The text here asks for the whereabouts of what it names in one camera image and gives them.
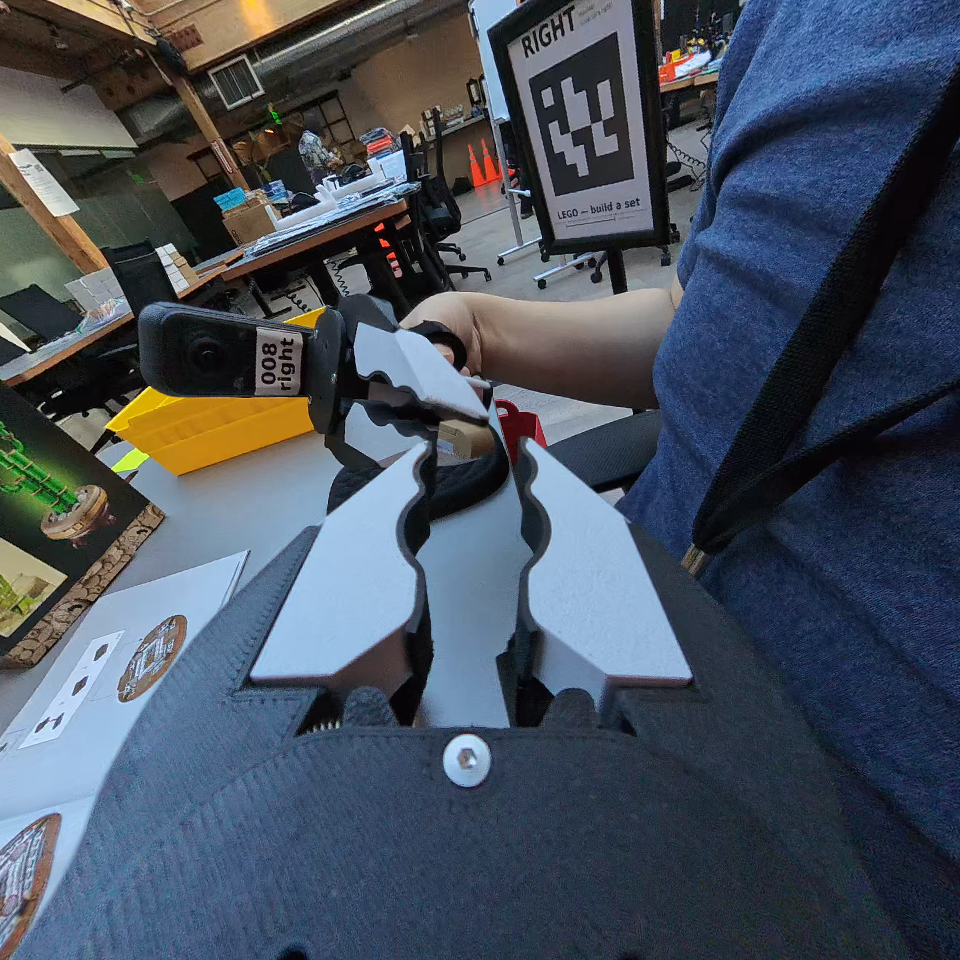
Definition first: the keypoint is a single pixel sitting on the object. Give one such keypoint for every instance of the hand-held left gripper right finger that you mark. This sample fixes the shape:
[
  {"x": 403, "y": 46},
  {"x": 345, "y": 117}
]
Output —
[{"x": 600, "y": 600}]

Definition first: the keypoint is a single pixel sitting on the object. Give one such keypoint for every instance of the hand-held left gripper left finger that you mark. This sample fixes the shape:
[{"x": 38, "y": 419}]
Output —
[{"x": 352, "y": 600}]

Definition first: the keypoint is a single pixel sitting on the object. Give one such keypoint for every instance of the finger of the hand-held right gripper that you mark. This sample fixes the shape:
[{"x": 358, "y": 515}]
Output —
[
  {"x": 382, "y": 435},
  {"x": 420, "y": 367}
]

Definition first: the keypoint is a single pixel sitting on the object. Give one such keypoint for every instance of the brown lego piece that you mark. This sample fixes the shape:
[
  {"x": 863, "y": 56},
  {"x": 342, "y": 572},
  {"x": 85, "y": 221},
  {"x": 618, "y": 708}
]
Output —
[{"x": 461, "y": 439}]

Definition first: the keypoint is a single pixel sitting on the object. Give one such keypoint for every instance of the person's right forearm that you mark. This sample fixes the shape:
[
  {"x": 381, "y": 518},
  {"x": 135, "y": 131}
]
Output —
[{"x": 570, "y": 345}]

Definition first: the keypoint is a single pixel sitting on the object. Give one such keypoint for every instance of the lego instruction booklet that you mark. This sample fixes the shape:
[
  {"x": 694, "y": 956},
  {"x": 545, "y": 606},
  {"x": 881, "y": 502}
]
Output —
[{"x": 150, "y": 600}]

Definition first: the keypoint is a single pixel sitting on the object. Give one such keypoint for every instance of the black lego set box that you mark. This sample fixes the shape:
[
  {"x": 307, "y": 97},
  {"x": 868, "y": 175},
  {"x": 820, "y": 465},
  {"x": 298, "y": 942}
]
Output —
[{"x": 45, "y": 487}]

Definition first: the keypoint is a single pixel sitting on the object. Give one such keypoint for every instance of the person's right hand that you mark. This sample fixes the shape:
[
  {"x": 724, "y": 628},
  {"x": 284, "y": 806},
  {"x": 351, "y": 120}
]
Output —
[{"x": 457, "y": 315}]

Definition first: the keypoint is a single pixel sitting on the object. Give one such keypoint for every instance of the yellow plastic bin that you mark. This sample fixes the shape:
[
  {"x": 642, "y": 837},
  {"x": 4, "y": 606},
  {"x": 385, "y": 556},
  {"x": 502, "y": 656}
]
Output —
[{"x": 225, "y": 435}]

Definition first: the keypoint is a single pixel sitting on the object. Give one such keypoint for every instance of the black wrist rest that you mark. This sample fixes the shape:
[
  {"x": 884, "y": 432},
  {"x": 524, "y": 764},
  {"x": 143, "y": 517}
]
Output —
[{"x": 465, "y": 487}]

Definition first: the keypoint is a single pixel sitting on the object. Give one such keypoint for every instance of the stack of white boxes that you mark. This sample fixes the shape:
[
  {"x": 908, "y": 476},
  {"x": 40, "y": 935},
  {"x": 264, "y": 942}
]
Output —
[{"x": 176, "y": 266}]

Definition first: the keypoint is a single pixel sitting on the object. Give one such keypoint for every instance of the black office chair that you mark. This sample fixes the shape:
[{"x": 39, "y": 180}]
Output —
[
  {"x": 139, "y": 277},
  {"x": 439, "y": 202}
]

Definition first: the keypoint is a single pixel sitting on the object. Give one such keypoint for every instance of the red plastic bin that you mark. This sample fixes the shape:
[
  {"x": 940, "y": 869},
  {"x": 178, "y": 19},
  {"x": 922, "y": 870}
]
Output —
[{"x": 525, "y": 431}]

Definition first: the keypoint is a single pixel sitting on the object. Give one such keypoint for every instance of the cardboard box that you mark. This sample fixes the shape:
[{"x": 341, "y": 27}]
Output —
[{"x": 251, "y": 223}]

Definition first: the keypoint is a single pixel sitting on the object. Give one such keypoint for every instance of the neon yellow paper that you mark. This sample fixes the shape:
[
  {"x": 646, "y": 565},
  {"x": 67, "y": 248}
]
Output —
[{"x": 129, "y": 459}]

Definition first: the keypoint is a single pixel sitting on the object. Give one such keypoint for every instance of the black office chair armrest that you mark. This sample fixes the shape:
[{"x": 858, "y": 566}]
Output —
[{"x": 600, "y": 450}]

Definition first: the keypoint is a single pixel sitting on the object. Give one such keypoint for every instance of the wooden edged work desk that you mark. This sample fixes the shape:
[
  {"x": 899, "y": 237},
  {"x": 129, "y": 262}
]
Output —
[{"x": 75, "y": 341}]

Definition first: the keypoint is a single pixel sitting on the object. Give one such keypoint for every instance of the long wooden edged work table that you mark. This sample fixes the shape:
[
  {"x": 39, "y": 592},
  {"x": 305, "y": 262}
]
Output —
[{"x": 330, "y": 225}]

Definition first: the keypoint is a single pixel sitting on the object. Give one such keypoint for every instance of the person's blue shirt torso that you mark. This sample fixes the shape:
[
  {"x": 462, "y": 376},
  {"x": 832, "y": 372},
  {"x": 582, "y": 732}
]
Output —
[{"x": 787, "y": 600}]

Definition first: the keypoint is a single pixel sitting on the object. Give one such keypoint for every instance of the orange traffic cone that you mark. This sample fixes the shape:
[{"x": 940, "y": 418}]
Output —
[
  {"x": 491, "y": 161},
  {"x": 476, "y": 169}
]

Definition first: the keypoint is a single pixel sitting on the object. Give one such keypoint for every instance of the black framed marker sign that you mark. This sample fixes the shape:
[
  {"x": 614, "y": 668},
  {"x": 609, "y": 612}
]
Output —
[{"x": 585, "y": 202}]

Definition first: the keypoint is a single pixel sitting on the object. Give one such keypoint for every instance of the white paper notice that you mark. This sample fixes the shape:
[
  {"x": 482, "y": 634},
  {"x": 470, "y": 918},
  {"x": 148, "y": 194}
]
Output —
[{"x": 45, "y": 184}]

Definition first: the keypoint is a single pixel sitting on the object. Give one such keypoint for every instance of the white ceiling air vent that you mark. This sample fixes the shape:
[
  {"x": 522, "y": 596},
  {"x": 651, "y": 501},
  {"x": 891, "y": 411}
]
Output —
[{"x": 235, "y": 81}]

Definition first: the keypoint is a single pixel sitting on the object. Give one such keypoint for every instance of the rolling whiteboard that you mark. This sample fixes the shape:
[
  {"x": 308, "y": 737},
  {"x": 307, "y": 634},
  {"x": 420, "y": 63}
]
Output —
[{"x": 487, "y": 67}]

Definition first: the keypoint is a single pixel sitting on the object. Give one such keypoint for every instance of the cluttered work table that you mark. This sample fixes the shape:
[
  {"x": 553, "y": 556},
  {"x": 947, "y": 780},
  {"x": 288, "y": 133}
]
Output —
[{"x": 686, "y": 82}]

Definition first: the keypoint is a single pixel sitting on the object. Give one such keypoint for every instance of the grey ventilation duct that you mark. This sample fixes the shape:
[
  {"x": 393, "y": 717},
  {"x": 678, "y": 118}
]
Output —
[{"x": 315, "y": 52}]

